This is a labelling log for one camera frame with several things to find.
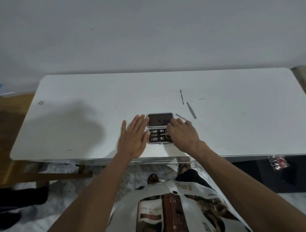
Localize printed white shirt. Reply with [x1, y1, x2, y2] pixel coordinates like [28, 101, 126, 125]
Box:
[105, 179, 254, 232]

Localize person's left sandalled foot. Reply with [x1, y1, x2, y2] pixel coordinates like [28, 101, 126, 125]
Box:
[147, 174, 160, 185]

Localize grey metal nail file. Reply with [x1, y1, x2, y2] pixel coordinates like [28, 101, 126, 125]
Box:
[186, 102, 197, 119]

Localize black cabinet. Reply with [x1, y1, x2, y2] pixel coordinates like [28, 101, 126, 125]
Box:
[230, 154, 306, 194]

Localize person's left forearm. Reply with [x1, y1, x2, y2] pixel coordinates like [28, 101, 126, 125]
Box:
[47, 152, 138, 232]

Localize red and clear plastic packet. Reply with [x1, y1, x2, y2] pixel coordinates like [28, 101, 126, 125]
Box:
[267, 156, 290, 171]

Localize black trousers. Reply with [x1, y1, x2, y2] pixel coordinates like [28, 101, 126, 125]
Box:
[175, 168, 214, 190]

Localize person's sandalled foot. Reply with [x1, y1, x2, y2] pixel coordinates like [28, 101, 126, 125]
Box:
[177, 163, 192, 175]
[147, 174, 160, 185]

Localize grey manicure set case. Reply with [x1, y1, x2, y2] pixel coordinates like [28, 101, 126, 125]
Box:
[146, 112, 174, 145]

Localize person's left hand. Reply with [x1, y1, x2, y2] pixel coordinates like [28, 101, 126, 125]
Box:
[117, 114, 151, 159]

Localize brown wooden frame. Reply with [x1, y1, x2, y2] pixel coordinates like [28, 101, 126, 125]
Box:
[13, 163, 93, 190]

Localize person's right hand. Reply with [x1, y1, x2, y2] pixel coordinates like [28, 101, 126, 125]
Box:
[166, 118, 202, 154]

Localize flat grey metal nail tool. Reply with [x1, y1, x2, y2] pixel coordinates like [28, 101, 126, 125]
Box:
[175, 113, 192, 124]

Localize black bag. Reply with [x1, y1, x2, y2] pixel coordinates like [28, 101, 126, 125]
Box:
[0, 186, 50, 226]

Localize person's right sandalled foot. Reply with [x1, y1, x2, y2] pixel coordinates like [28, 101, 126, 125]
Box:
[177, 163, 192, 175]

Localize person's right forearm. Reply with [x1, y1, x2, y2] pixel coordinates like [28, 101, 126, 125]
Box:
[189, 141, 306, 232]

